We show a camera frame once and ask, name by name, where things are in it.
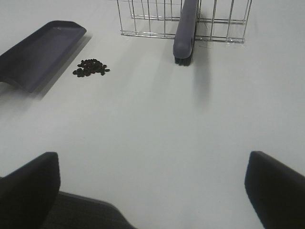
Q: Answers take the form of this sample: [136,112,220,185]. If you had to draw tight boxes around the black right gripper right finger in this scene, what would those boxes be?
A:
[244,151,305,229]

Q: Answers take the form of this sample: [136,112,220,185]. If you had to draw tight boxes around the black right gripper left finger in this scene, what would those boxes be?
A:
[0,152,60,229]

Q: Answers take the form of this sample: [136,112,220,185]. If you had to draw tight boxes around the grey plastic dustpan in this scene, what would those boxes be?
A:
[0,21,87,93]

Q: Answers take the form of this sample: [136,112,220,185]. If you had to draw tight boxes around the pile of coffee beans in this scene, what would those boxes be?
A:
[72,59,110,78]

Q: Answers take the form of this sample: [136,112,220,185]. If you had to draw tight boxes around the grey hand brush black bristles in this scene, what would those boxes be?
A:
[173,0,198,66]

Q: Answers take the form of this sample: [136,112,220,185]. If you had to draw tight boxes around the chrome wire dish rack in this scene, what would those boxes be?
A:
[116,0,253,43]

